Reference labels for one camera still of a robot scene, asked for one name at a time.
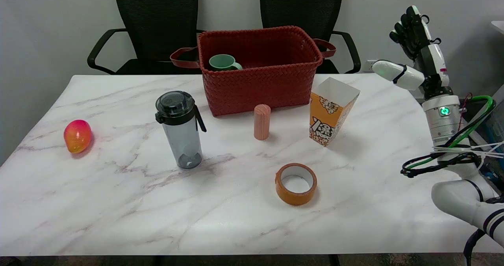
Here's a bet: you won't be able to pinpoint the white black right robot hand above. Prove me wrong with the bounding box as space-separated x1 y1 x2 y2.
372 5 454 99

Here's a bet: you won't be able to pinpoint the black lidded grey water bottle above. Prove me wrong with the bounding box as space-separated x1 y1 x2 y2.
155 91 207 169

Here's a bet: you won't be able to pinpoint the white zip ties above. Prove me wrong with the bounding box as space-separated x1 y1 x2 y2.
431 140 504 161

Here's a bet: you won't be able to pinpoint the orange popcorn box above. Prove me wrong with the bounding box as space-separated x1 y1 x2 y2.
309 77 361 147

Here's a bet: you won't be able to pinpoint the black mesh office chair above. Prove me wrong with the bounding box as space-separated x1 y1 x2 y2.
260 0 361 74
87 0 205 75

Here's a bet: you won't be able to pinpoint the red woven basket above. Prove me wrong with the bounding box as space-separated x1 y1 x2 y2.
170 26 337 117

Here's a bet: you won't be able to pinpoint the pink wooden cylinder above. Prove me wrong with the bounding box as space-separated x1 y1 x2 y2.
254 104 272 141

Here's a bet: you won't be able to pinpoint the orange tape roll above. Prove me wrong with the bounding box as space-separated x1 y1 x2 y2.
275 163 318 206

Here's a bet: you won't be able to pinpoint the green mug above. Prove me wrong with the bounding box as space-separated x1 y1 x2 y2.
208 54 243 71

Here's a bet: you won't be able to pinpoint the red yellow toy mango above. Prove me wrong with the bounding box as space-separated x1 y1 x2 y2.
64 119 93 154

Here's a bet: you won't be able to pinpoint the green cable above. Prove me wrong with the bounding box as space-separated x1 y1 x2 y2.
406 95 497 170

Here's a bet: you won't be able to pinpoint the black wrist cable bundle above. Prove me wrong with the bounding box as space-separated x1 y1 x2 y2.
400 151 485 179

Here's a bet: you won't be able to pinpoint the black looping arm cable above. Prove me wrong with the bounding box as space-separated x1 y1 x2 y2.
463 228 487 261

